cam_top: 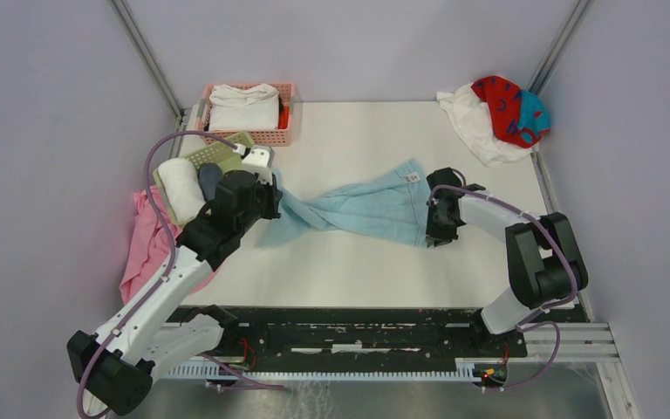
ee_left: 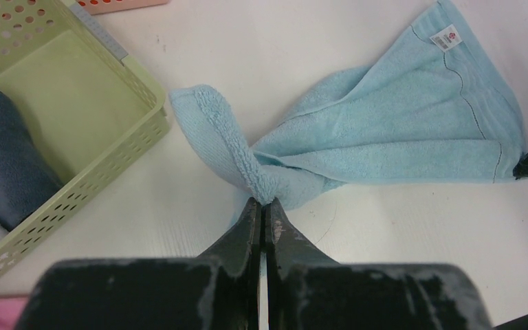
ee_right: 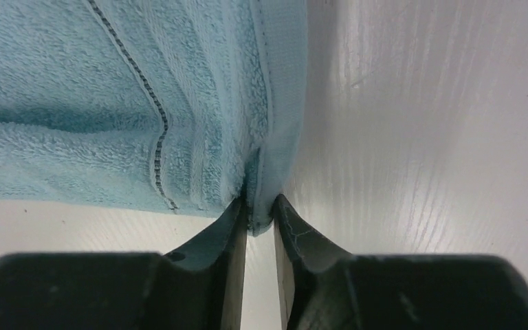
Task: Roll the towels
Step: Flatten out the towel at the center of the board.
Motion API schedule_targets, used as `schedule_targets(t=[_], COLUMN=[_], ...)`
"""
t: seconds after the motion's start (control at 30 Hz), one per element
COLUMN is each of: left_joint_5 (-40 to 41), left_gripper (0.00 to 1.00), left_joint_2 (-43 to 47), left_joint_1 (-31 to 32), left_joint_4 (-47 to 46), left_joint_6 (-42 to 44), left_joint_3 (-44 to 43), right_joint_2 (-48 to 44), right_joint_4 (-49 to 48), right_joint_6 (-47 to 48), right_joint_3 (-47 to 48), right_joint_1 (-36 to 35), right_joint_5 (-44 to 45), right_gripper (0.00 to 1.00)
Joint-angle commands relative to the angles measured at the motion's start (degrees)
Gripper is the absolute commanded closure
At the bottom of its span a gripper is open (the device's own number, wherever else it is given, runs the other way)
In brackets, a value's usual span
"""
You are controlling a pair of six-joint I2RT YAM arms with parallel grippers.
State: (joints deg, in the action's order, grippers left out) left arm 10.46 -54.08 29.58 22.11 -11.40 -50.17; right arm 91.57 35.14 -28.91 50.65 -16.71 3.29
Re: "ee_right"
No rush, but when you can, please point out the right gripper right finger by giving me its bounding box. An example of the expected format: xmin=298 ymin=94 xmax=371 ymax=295
xmin=273 ymin=195 xmax=528 ymax=329

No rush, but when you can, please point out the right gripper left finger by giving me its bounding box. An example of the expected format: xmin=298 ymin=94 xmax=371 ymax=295
xmin=0 ymin=199 xmax=248 ymax=329

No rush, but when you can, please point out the light blue towel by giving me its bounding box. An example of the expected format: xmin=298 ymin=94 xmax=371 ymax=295
xmin=0 ymin=1 xmax=307 ymax=235

